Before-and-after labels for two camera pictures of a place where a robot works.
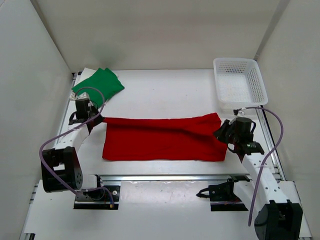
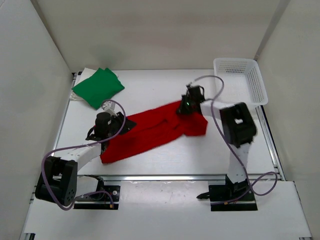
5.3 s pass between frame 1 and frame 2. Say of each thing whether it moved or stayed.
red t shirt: moved
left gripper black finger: moved
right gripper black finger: moved
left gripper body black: moved
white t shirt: moved
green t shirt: stayed
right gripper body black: moved
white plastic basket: stayed
